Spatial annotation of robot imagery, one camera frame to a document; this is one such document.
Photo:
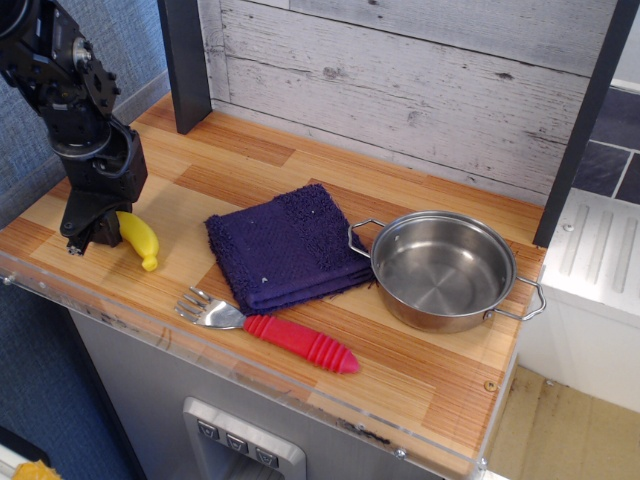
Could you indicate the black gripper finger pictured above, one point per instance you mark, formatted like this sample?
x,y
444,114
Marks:
x,y
106,229
78,243

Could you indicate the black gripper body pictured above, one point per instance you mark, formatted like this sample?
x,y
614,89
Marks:
x,y
107,172

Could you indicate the yellow toy banana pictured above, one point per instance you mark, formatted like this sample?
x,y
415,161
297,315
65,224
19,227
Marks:
x,y
141,237

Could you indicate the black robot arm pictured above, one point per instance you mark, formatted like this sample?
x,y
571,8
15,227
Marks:
x,y
48,60

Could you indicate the clear acrylic edge guard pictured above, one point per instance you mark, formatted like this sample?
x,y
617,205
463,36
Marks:
x,y
421,405

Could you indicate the purple folded towel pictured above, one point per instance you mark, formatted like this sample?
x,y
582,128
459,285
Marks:
x,y
287,251

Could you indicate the silver dispenser button panel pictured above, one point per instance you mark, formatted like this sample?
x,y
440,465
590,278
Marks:
x,y
227,447

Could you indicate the yellow object bottom left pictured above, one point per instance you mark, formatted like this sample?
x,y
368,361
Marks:
x,y
16,467

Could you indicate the stainless steel pot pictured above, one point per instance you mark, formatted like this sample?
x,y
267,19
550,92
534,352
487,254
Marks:
x,y
440,272

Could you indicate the red handled metal fork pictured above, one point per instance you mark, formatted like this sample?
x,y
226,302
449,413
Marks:
x,y
319,349

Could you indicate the dark left shelf post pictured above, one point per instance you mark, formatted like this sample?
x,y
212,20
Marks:
x,y
185,58

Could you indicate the dark shelf post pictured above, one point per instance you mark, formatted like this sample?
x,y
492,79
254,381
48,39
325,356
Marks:
x,y
610,53
185,58

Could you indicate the dark right shelf post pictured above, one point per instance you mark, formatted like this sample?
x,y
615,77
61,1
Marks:
x,y
610,53

